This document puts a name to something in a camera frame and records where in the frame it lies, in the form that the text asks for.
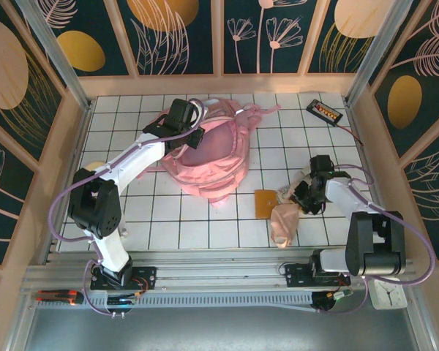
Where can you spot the beige fabric pencil case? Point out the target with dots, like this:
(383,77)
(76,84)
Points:
(285,223)

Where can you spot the pink backpack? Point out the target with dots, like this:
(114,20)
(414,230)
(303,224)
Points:
(219,157)

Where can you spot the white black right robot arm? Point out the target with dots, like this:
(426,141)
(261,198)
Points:
(373,241)

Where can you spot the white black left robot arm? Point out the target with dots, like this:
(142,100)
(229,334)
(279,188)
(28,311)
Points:
(131,164)

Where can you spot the black charger with orange ports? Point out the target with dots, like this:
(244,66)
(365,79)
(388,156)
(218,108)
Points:
(325,111)

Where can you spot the round tan wooden disc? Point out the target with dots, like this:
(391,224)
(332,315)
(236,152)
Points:
(93,167)

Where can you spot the black power module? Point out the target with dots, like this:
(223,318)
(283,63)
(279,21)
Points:
(122,302)
(331,301)

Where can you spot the silver metal clamp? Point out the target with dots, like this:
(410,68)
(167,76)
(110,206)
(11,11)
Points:
(123,228)

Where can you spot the white square alarm clock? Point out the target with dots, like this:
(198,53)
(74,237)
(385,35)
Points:
(388,297)

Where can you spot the orange black utility knife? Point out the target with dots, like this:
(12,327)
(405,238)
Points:
(58,297)

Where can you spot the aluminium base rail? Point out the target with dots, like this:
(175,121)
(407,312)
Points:
(219,261)

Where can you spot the aluminium frame post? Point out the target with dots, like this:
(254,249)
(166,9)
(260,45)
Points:
(380,51)
(55,55)

